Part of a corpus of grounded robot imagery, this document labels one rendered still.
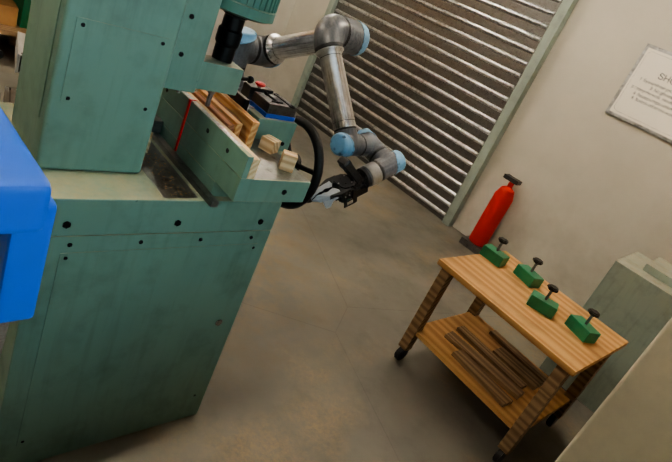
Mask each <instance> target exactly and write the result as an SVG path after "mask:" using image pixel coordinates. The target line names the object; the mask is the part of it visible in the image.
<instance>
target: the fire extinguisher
mask: <svg viewBox="0 0 672 462"><path fill-rule="evenodd" d="M503 177H504V178H505V179H507V180H508V181H509V183H508V185H507V186H501V187H500V188H499V189H498V190H497V191H495V193H494V195H493V196H492V198H491V200H490V201H489V203H488V205H487V207H486V208H485V210H484V212H483V214H482V215H481V217H480V219H479V220H478V222H477V224H476V226H475V227H474V229H473V231H472V233H471V234H470V235H469V236H462V237H461V239H460V240H459V242H460V243H461V244H462V245H464V246H465V247H466V248H468V249H469V250H470V251H472V252H473V253H474V254H479V252H480V251H481V249H482V247H483V246H484V245H485V244H488V242H489V240H490V239H491V237H492V235H493V234H494V232H495V230H496V229H497V227H498V225H499V224H500V222H501V220H502V219H503V217H504V215H505V214H506V212H507V210H508V209H509V207H510V205H511V204H512V202H513V198H514V193H515V192H514V191H513V189H512V188H513V186H514V184H515V185H517V186H520V185H521V184H522V181H520V180H518V179H517V178H515V177H513V176H512V175H510V174H504V176H503Z"/></svg>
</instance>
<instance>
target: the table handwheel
mask: <svg viewBox="0 0 672 462"><path fill-rule="evenodd" d="M294 122H295V123H297V125H299V126H301V127H302V128H303V129H304V130H305V131H306V132H307V133H308V135H309V137H310V139H311V141H312V145H313V149H314V170H313V169H311V168H308V167H306V166H304V165H302V161H301V157H300V156H299V154H297V155H298V160H297V162H296V165H295V167H294V168H295V169H296V170H298V171H299V169H300V170H302V171H305V172H307V173H309V174H311V175H312V178H311V181H310V182H311V184H310V186H309V188H308V191H307V193H306V195H305V198H304V200H303V202H282V204H281V207H282V208H285V209H296V208H299V207H301V206H303V205H304V204H306V203H307V202H308V201H309V200H310V199H311V198H312V197H313V195H314V194H315V192H316V190H317V189H318V186H319V184H320V181H321V178H322V174H323V168H324V151H323V145H322V142H321V139H320V136H319V134H318V132H317V130H316V128H315V127H314V126H313V124H312V123H311V122H310V121H308V120H307V119H305V118H304V117H301V116H297V115H296V119H295V121H294Z"/></svg>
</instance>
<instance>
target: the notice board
mask: <svg viewBox="0 0 672 462"><path fill-rule="evenodd" d="M605 112H606V113H608V114H610V115H613V116H615V117H617V118H619V119H621V120H623V121H625V122H627V123H629V124H631V125H633V126H635V127H638V128H640V129H642V130H644V131H646V132H648V133H650V134H652V135H654V136H656V137H658V138H661V139H663V140H665V141H667V142H669V143H671V144H672V52H670V51H667V50H665V49H662V48H659V47H657V46H654V45H652V44H649V43H648V44H647V45H646V47H645V49H644V50H643V52H642V53H641V55H640V57H639V58H638V60H637V61H636V63H635V65H634V66H633V68H632V69H631V71H630V73H629V74H628V76H627V77H626V79H625V80H624V82H623V84H622V85H621V87H620V88H619V90H618V92H617V93H616V95H615V96H614V98H613V100H612V101H611V103H610V104H609V106H608V108H607V109H606V111H605Z"/></svg>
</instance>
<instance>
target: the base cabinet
mask: <svg viewBox="0 0 672 462"><path fill-rule="evenodd" d="M270 232H271V230H244V231H210V232H176V233H142V234H108V235H74V236H51V238H50V242H49V247H48V251H47V256H46V261H45V265H44V270H43V274H42V279H41V284H40V288H39V293H38V297H37V302H36V307H35V311H34V315H33V317H31V318H29V319H24V320H18V321H12V322H9V326H8V330H7V334H6V338H5V341H4V345H3V349H2V353H1V357H0V462H36V461H39V460H42V459H46V458H49V457H53V456H56V455H59V454H63V453H66V452H69V451H73V450H76V449H79V448H83V447H86V446H90V445H93V444H96V443H100V442H103V441H106V440H110V439H113V438H117V437H120V436H123V435H127V434H130V433H133V432H137V431H140V430H143V429H147V428H150V427H154V426H157V425H160V424H164V423H167V422H170V421H174V420H177V419H181V418H184V417H187V416H191V415H194V414H197V412H198V409H199V407H200V404H201V402H202V399H203V397H204V394H205V392H206V389H207V387H208V385H209V382H210V380H211V377H212V375H213V372H214V370H215V367H216V365H217V362H218V360H219V357H220V355H221V352H222V350H223V348H224V345H225V343H226V340H227V338H228V335H229V333H230V330H231V328H232V325H233V323H234V320H235V318H236V315H237V313H238V311H239V308H240V306H241V303H242V301H243V298H244V296H245V293H246V291H247V288H248V286H249V283H250V281H251V278H252V276H253V274H254V271H255V269H256V266H257V264H258V261H259V259H260V256H261V254H262V251H263V249H264V246H265V244H266V242H267V239H268V237H269V234H270Z"/></svg>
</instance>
